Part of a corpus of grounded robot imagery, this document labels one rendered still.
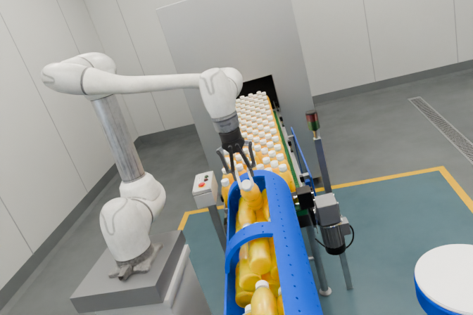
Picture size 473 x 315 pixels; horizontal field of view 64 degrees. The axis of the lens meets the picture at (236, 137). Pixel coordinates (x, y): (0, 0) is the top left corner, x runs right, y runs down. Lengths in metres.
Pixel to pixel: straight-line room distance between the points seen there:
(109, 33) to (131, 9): 0.53
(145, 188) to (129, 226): 0.21
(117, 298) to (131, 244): 0.20
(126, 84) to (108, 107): 0.26
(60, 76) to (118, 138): 0.35
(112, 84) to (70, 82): 0.15
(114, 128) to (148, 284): 0.62
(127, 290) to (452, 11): 5.56
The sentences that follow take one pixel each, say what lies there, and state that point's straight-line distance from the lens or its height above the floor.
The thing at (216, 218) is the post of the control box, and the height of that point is 0.87.
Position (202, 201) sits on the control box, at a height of 1.04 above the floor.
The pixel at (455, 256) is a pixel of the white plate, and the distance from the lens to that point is 1.40.
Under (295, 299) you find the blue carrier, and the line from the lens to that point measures 1.07.
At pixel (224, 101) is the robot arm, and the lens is 1.23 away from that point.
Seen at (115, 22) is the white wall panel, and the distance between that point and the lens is 6.32.
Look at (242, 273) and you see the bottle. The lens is 1.29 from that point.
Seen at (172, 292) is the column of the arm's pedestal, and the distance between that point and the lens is 1.58.
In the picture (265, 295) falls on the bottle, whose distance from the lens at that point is 1.11.
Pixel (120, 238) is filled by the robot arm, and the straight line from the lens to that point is 1.55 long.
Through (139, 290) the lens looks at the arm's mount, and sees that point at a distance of 1.53.
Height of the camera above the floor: 1.96
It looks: 21 degrees down
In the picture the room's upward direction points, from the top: 17 degrees counter-clockwise
